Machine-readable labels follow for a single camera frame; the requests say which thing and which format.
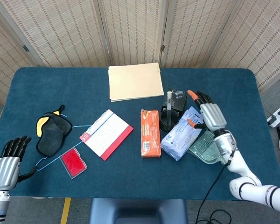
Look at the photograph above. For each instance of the orange-tipped silver right robot hand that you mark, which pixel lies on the orange-tipped silver right robot hand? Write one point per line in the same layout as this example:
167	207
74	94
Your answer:
213	116

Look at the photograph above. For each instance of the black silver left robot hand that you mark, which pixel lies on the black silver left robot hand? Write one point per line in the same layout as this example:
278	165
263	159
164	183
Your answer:
5	171

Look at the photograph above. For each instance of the clear plastic tube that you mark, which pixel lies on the clear plastic tube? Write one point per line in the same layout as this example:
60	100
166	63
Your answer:
169	102

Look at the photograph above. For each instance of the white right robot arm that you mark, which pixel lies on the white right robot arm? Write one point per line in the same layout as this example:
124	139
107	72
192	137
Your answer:
238	163

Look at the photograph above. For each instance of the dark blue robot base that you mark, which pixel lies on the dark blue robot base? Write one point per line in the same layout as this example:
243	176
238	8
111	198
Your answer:
137	210

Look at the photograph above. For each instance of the clear green plastic dustpan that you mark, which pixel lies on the clear green plastic dustpan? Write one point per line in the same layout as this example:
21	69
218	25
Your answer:
205	147

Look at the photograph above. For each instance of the black printed product box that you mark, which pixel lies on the black printed product box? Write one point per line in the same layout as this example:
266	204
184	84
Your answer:
178	99

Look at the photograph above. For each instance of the blue white plastic package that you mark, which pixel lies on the blue white plastic package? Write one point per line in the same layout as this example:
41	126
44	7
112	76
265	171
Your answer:
179	140

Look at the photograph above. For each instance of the black cylindrical cup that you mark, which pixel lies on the black cylindrical cup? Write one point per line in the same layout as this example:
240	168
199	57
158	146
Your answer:
165	128

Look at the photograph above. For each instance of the grey yellow cloth mitt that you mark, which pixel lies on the grey yellow cloth mitt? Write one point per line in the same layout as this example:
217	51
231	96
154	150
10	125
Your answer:
50	137

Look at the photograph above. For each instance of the white power strip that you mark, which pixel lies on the white power strip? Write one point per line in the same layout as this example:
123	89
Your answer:
276	117

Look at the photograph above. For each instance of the orange cardboard box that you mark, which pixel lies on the orange cardboard box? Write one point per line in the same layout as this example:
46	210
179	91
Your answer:
150	133

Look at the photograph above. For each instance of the red clear plastic case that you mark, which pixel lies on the red clear plastic case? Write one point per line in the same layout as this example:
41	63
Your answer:
73	163

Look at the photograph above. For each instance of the woven bamboo screen panel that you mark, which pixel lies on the woven bamboo screen panel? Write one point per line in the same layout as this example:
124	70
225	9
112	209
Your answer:
4	58
259	39
60	35
133	30
193	35

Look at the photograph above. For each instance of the beige manila folder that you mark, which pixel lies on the beige manila folder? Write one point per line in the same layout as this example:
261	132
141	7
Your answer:
135	81

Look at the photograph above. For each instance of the blue felt table cover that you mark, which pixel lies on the blue felt table cover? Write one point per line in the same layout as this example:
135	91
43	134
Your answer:
130	177

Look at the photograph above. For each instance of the spiral notebook with red edge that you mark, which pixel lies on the spiral notebook with red edge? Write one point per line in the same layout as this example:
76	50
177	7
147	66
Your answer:
106	134

